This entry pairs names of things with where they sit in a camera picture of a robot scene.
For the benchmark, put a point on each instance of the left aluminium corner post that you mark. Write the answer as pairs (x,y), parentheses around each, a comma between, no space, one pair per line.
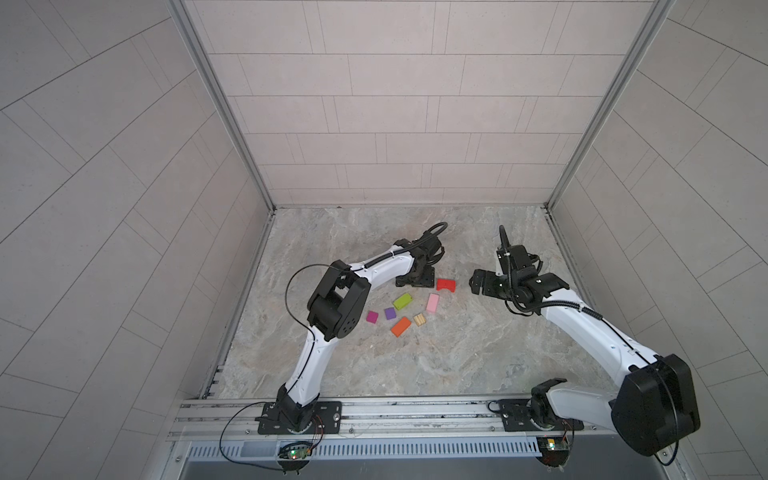
(181,16)

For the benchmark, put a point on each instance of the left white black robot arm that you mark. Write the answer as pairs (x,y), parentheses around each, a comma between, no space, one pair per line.
(335,308)

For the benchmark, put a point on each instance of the left controller board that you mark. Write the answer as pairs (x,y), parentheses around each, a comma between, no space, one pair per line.
(295,452)

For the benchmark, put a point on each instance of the red arch block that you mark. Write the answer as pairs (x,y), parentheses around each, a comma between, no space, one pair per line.
(446,284)

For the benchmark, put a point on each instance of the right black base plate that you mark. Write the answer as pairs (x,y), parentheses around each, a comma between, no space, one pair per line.
(516,414)

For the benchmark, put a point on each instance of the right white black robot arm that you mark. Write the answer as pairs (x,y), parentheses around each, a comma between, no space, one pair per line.
(656,404)

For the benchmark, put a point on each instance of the controller board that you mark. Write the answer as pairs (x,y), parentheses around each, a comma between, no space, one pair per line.
(295,452)
(554,452)

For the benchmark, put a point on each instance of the lime green block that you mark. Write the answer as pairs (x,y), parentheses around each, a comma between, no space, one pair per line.
(402,301)

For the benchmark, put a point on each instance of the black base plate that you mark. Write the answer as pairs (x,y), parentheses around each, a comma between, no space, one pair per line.
(327,417)
(516,414)

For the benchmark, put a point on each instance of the aluminium mounting rail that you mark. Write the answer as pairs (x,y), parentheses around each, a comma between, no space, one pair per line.
(363,417)

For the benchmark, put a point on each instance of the corrugated black conduit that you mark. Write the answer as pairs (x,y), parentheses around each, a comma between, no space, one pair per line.
(429,231)
(504,240)

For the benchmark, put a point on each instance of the left corrugated black conduit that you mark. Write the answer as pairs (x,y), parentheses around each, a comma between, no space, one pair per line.
(429,231)

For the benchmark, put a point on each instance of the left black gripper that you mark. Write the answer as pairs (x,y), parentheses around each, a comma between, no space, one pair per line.
(428,280)

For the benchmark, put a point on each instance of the aluminium corner post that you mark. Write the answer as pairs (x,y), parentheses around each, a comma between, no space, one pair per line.
(644,38)
(181,16)

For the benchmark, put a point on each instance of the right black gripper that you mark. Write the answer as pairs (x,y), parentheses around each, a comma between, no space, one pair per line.
(488,276)

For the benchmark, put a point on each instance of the orange block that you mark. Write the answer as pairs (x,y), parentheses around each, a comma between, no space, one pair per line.
(401,326)

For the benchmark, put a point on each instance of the small natural wood cube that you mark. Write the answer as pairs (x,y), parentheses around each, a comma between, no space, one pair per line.
(419,319)

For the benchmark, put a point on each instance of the right corrugated black conduit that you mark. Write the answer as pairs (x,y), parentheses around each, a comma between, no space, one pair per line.
(504,240)

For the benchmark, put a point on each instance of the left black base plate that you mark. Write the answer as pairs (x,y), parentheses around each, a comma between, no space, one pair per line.
(327,417)

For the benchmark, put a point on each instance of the right aluminium corner post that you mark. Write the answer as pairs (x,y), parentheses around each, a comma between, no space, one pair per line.
(644,38)

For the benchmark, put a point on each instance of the pink block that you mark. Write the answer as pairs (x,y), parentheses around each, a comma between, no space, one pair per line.
(432,303)

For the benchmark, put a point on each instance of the right controller board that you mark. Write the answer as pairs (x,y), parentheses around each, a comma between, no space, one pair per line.
(554,452)

